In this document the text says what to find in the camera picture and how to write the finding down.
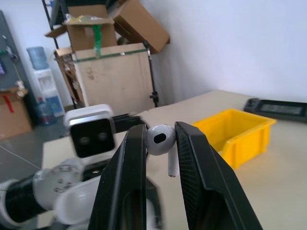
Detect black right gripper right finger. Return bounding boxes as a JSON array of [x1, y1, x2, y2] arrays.
[[174, 121, 263, 230]]

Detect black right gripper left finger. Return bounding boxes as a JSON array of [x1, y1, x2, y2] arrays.
[[88, 124, 148, 230]]

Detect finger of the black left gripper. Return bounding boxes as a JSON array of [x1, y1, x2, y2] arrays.
[[146, 176, 162, 217], [112, 114, 147, 134]]

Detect white earbud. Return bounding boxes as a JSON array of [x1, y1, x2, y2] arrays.
[[145, 124, 179, 177]]

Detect yellow plastic bin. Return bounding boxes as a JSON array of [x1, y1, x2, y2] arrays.
[[191, 108, 278, 170]]

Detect black light stand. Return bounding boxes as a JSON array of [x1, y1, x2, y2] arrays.
[[142, 40, 160, 108]]

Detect blue water jug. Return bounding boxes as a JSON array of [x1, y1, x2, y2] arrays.
[[36, 97, 58, 127], [26, 46, 48, 70]]

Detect leaning flat cardboard sheets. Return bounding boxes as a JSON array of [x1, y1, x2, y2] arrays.
[[53, 47, 85, 109]]

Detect white water dispenser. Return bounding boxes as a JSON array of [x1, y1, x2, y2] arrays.
[[32, 68, 64, 118]]

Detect red-taped cardboard box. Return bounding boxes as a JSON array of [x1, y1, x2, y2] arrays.
[[0, 87, 33, 141]]

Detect tilted brown cardboard box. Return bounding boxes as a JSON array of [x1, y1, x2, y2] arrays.
[[112, 0, 171, 55]]

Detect open brown cardboard box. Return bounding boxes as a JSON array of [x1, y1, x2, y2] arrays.
[[44, 4, 118, 52]]

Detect black flat electronic device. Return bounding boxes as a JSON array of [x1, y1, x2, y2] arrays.
[[243, 97, 307, 124]]

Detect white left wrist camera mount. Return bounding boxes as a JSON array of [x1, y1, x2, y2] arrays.
[[63, 104, 117, 159]]

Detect large pale green-strapped box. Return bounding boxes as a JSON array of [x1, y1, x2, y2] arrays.
[[71, 42, 159, 109]]

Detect black metal shelf frame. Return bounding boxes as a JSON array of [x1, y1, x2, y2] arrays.
[[41, 0, 78, 109]]

